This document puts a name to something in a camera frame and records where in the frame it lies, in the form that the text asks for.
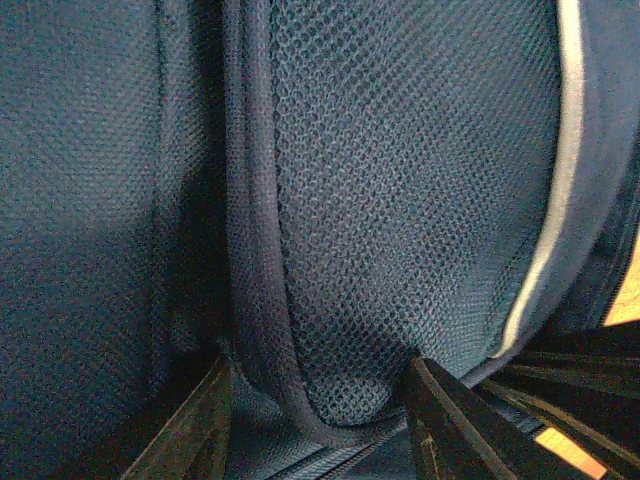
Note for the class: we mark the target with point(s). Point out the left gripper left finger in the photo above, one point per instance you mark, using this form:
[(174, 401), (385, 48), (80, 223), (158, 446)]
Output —
[(193, 443)]

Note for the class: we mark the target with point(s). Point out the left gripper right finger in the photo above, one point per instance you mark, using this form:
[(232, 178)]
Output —
[(445, 442)]

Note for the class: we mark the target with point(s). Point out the navy blue student backpack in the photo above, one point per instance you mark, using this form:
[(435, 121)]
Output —
[(317, 192)]

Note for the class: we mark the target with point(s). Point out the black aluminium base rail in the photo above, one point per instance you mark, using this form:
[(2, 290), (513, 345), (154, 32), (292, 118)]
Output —
[(585, 385)]

